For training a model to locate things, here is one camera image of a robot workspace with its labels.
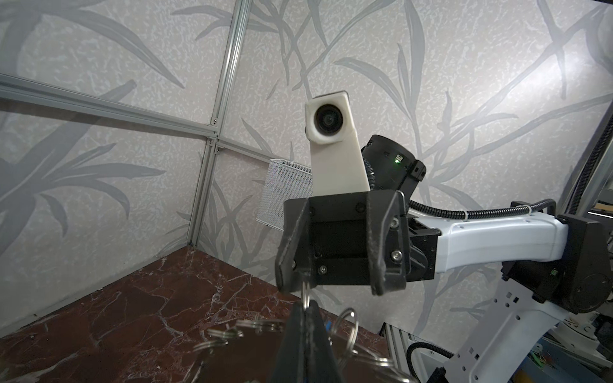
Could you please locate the aluminium frame crossbar back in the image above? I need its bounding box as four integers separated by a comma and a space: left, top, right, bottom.
1, 74, 218, 139

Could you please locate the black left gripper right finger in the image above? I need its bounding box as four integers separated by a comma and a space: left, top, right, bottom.
306, 301, 343, 383

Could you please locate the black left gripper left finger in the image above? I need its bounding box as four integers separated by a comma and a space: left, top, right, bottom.
268, 303, 306, 383

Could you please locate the aluminium frame post right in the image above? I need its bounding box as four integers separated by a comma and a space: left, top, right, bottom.
187, 0, 252, 248

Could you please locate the white wire mesh basket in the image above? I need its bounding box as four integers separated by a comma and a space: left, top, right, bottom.
256, 159, 312, 231

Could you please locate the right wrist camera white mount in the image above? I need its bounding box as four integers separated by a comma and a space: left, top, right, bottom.
305, 91, 370, 196

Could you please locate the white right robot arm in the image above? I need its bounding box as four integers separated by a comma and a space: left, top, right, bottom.
275, 135, 612, 382

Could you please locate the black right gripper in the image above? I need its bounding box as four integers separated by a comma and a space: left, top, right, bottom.
275, 190, 441, 296

